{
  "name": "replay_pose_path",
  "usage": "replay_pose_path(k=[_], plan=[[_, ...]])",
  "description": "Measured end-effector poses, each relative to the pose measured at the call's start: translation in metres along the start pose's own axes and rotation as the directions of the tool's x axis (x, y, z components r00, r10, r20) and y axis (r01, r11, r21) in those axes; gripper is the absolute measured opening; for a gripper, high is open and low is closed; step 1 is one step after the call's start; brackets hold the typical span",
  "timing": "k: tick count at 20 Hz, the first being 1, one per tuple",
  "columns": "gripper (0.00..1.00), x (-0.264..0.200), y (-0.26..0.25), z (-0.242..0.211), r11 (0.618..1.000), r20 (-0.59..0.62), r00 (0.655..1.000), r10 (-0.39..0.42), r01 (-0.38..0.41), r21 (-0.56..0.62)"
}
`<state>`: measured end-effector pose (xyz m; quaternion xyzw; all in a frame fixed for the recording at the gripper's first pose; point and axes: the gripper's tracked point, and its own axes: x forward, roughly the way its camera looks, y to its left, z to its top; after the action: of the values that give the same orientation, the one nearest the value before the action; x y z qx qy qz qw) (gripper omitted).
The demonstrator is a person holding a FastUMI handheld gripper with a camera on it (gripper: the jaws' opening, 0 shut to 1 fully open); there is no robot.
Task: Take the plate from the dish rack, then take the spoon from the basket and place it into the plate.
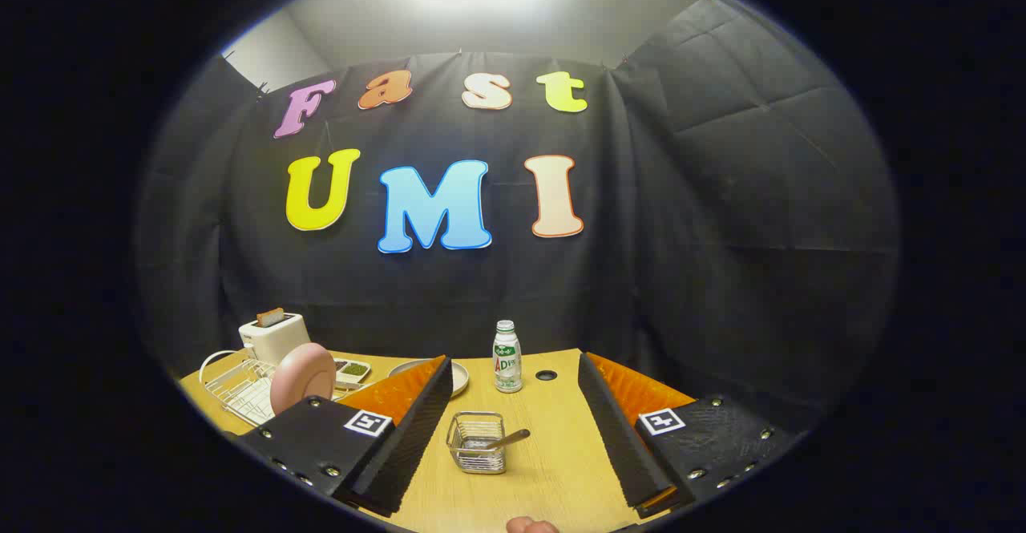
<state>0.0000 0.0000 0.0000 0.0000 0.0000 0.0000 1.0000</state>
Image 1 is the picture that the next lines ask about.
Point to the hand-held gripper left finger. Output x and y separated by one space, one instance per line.
413 437

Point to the black backdrop cloth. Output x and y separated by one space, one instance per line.
641 276

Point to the pink plate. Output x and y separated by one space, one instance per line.
300 377

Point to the white toaster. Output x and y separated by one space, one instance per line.
280 339

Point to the toasted bread slice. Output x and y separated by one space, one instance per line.
270 316

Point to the white two-compartment condiment dish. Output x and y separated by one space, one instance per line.
353 371

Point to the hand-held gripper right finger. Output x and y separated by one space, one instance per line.
621 437

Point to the white green-label drink bottle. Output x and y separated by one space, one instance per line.
506 361

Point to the beige round plate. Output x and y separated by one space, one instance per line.
461 379

